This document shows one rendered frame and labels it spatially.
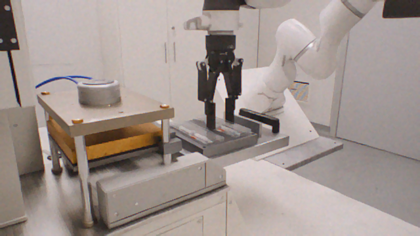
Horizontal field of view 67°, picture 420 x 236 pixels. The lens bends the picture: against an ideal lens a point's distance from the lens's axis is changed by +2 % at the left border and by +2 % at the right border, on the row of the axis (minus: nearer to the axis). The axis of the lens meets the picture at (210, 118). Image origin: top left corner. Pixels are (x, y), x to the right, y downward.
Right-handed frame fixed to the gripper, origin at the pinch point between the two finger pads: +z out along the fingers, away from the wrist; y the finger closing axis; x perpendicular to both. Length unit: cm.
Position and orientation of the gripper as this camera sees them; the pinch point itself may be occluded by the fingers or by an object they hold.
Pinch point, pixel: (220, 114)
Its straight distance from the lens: 81.7
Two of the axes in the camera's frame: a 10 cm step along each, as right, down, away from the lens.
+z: 0.1, 9.6, 2.9
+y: 8.0, -1.8, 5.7
